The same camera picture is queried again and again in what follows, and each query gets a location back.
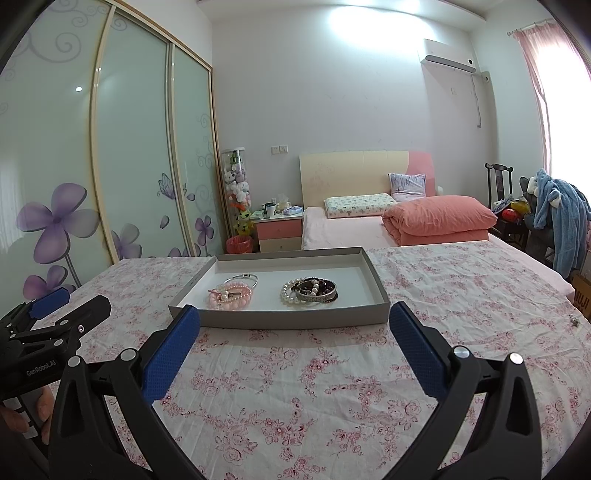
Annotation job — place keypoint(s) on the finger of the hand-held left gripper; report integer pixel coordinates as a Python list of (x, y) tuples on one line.
[(87, 316), (48, 302)]

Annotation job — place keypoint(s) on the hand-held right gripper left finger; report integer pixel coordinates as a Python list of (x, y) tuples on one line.
[(171, 355)]

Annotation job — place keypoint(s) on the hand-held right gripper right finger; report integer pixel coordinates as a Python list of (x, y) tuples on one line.
[(415, 355)]

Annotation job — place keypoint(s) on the grey cardboard tray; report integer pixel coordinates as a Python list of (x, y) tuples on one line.
[(268, 316)]

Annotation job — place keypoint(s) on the thin silver bangle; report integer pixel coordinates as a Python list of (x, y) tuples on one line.
[(251, 278)]

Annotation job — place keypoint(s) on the person's left hand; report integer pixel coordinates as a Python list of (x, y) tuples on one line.
[(46, 406)]

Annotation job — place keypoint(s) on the pink floral bedspread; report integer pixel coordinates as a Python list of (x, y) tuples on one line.
[(323, 392)]

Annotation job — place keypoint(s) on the red waste basket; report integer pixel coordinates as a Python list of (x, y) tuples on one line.
[(239, 244)]

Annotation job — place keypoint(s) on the orange folded quilt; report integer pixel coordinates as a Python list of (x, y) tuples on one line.
[(438, 219)]

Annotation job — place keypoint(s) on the pink bed sheet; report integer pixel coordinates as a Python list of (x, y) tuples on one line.
[(341, 230)]

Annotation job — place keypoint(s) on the patterned white pillow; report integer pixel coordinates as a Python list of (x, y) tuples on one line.
[(358, 205)]

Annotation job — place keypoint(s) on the pink white nightstand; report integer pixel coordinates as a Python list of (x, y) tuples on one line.
[(279, 235)]

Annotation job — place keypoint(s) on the small lilac pillow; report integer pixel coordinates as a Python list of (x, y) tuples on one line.
[(407, 187)]

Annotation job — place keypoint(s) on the red yellow toy pile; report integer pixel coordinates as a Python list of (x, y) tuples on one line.
[(510, 214)]

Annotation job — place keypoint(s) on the white mug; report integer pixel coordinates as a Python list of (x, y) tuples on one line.
[(271, 211)]

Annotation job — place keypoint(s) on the brown cardboard box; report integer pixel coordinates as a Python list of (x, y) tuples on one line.
[(584, 295)]

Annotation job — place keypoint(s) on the floral sliding door wardrobe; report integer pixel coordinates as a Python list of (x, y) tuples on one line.
[(129, 138)]

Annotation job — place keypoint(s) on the plush toy display tube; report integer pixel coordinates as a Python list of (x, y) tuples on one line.
[(238, 184)]

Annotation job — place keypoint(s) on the dark wooden chair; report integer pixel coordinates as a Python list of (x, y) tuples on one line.
[(499, 184)]

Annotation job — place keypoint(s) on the beige pink headboard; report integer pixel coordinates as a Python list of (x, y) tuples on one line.
[(346, 177)]

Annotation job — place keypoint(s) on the dark office chair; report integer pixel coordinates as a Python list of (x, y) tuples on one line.
[(526, 194)]

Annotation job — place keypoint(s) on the blue fleece robe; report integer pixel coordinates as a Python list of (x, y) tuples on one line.
[(565, 217)]

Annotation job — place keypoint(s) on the air conditioner pipe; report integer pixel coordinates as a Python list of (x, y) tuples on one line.
[(480, 101)]

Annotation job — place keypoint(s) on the pink curtain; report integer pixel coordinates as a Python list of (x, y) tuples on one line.
[(545, 92)]

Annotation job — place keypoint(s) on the white air conditioner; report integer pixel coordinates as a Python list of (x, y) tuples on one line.
[(450, 53)]

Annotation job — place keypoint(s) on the curtain rod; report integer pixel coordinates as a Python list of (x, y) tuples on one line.
[(531, 31)]

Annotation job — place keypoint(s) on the white wall switch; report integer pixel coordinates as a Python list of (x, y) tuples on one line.
[(280, 149)]

